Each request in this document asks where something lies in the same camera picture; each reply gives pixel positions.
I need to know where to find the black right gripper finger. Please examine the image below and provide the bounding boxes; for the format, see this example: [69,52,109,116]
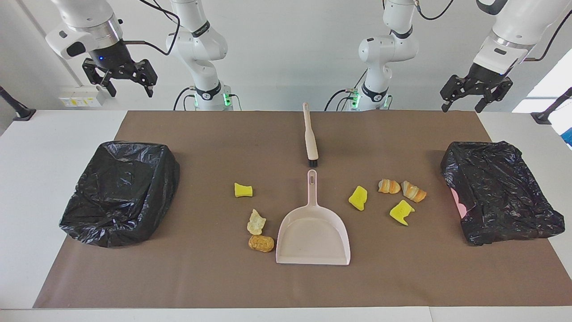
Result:
[134,59,158,98]
[82,60,117,97]

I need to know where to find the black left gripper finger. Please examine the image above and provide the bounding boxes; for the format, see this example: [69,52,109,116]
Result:
[474,79,514,114]
[440,75,470,112]

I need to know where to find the yellow green-backed sponge piece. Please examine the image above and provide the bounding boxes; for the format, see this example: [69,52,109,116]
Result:
[349,186,368,212]

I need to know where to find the beige hand brush black bristles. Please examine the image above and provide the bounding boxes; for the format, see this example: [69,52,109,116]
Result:
[302,102,320,168]

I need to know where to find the brown bread roll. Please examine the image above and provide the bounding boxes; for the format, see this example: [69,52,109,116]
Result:
[248,235,275,253]

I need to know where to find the pale pink plastic dustpan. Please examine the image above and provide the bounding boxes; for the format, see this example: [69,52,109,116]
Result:
[275,169,351,266]

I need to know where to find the black bagged pink trash bin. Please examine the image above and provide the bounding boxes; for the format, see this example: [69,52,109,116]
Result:
[440,141,566,246]

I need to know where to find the brown table mat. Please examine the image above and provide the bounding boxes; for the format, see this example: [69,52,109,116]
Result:
[34,110,572,309]

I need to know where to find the white wall socket box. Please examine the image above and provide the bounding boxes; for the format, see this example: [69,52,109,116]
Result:
[58,86,107,108]

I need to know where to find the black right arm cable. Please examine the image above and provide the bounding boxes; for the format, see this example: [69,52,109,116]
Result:
[123,0,181,56]

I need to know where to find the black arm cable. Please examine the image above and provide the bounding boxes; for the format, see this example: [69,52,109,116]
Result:
[123,0,181,56]
[415,0,572,62]

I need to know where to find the black right base cable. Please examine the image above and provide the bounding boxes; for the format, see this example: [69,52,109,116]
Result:
[173,87,197,111]

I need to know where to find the black base cable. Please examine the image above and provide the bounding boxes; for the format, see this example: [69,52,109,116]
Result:
[173,87,197,111]
[324,69,368,111]

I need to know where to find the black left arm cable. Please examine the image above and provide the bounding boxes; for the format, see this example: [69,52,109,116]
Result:
[415,0,572,62]

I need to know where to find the black camera stand foot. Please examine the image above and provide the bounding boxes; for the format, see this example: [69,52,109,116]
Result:
[531,87,572,125]
[0,86,36,121]

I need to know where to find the black left base cable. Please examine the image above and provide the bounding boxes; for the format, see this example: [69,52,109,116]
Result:
[324,69,368,111]

